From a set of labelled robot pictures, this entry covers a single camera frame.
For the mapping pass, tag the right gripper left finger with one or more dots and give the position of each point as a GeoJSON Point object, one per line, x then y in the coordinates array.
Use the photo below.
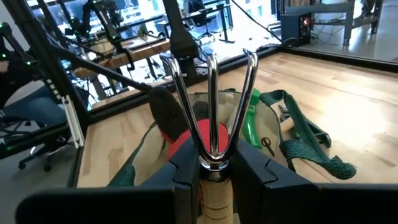
{"type": "Point", "coordinates": [183, 177]}

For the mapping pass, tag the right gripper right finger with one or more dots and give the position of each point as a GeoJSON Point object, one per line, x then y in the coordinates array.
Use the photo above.
{"type": "Point", "coordinates": [252, 183]}

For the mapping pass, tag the green spray bottle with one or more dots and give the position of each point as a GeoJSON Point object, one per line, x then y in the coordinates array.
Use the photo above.
{"type": "Point", "coordinates": [250, 124]}

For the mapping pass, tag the beige and green gardening bag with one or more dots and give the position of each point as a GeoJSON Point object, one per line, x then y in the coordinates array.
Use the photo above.
{"type": "Point", "coordinates": [298, 140]}

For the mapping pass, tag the red and black garden glove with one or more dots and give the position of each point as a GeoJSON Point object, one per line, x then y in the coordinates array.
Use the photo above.
{"type": "Point", "coordinates": [166, 112]}

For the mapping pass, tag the hand cultivator short hooked tines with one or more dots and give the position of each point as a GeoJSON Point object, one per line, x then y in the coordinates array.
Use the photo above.
{"type": "Point", "coordinates": [214, 109]}

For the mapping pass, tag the wooden table with robot arms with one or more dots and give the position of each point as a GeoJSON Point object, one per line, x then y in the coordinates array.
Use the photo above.
{"type": "Point", "coordinates": [133, 53]}

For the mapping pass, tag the black office chair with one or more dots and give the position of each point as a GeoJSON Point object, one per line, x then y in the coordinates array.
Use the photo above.
{"type": "Point", "coordinates": [34, 146]}

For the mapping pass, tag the black computer tower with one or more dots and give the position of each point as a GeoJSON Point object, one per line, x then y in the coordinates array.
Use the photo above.
{"type": "Point", "coordinates": [297, 28]}

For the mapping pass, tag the person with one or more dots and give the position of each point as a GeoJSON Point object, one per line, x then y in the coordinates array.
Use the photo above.
{"type": "Point", "coordinates": [34, 105]}

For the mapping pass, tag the wooden workbench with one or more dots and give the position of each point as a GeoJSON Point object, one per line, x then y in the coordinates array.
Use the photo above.
{"type": "Point", "coordinates": [348, 12]}

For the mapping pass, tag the white bracket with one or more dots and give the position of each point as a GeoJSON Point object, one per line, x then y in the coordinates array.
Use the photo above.
{"type": "Point", "coordinates": [73, 121]}

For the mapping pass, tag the black aluminium frame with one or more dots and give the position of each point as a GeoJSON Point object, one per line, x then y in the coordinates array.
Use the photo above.
{"type": "Point", "coordinates": [49, 68]}

